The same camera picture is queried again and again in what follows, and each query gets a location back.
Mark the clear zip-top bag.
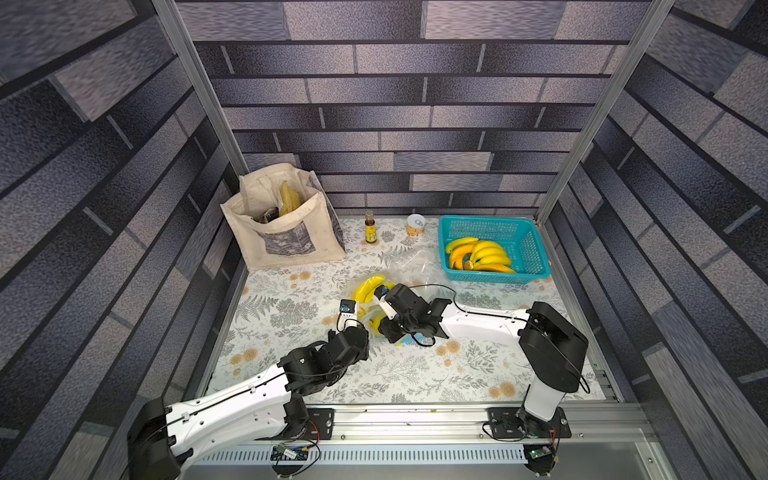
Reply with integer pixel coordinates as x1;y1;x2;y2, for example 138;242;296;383
397;333;435;348
343;247;456;342

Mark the banana bunch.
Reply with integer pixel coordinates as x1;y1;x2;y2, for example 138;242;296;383
469;240;511;266
353;274;395;336

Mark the single orange banana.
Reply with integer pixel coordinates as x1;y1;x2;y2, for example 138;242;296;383
449;244;474;270

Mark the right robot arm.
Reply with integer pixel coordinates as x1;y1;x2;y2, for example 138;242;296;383
374;284;590;440

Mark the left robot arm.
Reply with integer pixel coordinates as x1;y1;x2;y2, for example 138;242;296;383
120;321;369;479

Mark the beige canvas tote bag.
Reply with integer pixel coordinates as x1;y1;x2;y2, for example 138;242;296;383
221;163;346;272

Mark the small yellow tin can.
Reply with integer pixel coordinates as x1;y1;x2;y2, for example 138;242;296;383
406;214;426;237

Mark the left circuit board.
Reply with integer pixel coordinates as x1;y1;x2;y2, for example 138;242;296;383
270;444;311;463

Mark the circuit board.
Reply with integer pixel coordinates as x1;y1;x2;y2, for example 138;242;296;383
270;444;311;463
524;445;553;462

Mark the small brown sauce bottle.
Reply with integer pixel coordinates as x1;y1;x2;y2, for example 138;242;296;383
365;211;377;244

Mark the teal plastic basket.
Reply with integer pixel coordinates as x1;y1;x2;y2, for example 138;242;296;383
438;215;550;285

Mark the yellow item in tote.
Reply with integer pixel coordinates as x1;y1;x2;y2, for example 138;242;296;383
279;181;302;217

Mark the right circuit board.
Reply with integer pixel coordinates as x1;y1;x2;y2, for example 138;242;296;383
524;445;553;462

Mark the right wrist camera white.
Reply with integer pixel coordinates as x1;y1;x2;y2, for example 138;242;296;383
374;284;397;319

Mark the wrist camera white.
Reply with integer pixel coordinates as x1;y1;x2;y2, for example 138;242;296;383
336;299;359;332
374;284;397;319

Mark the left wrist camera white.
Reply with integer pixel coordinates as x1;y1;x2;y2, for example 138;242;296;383
336;299;359;332

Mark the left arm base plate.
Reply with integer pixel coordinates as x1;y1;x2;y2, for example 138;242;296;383
289;408;336;442

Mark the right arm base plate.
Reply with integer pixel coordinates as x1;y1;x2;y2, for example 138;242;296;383
486;407;572;440

